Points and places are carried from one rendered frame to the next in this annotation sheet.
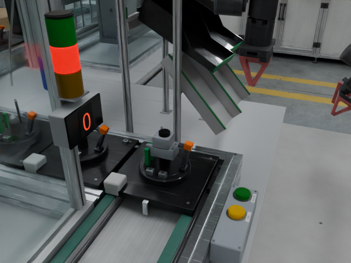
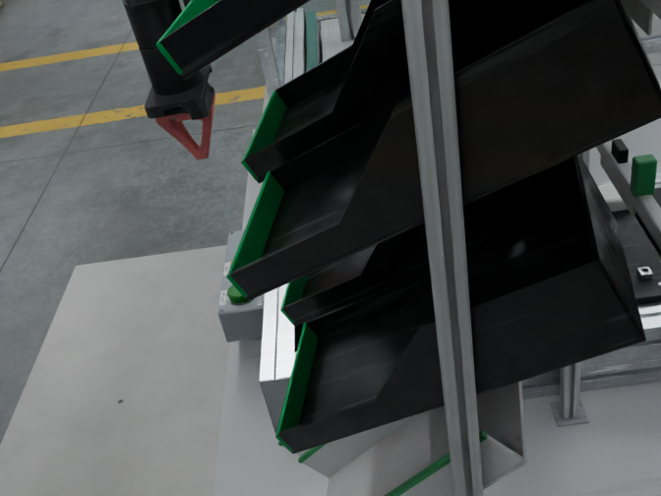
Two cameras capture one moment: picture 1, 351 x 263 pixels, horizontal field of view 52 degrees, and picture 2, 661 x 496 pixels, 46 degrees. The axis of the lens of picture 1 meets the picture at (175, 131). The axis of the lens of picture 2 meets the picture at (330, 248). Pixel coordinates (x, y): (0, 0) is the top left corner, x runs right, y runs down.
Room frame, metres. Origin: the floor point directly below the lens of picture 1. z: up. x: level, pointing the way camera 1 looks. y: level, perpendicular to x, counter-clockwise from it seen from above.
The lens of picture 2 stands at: (1.61, -0.28, 1.67)
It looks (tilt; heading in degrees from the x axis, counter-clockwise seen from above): 36 degrees down; 164
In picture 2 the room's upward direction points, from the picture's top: 11 degrees counter-clockwise
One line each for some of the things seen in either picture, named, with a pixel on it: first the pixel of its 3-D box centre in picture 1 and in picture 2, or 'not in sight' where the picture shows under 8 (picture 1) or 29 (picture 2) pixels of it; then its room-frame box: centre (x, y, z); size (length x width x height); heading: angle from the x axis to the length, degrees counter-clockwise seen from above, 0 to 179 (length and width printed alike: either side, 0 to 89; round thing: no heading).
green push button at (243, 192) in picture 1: (242, 194); (241, 293); (0.70, -0.17, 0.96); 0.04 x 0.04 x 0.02
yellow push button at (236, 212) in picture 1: (236, 213); not in sight; (0.63, -0.14, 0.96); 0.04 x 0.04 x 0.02
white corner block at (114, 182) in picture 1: (115, 183); not in sight; (0.73, 0.15, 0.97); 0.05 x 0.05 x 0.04; 69
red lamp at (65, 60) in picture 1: (65, 57); not in sight; (0.65, 0.21, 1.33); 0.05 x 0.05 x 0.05
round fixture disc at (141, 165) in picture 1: (164, 167); not in sight; (0.79, 0.03, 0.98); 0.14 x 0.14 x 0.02
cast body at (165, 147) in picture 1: (161, 142); not in sight; (0.79, 0.04, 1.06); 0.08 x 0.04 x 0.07; 69
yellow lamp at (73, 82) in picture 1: (69, 82); not in sight; (0.65, 0.21, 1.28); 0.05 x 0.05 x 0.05
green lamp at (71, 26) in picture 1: (61, 30); not in sight; (0.65, 0.21, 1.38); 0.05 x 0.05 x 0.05
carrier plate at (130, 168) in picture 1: (165, 173); not in sight; (0.79, 0.03, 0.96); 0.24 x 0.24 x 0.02; 69
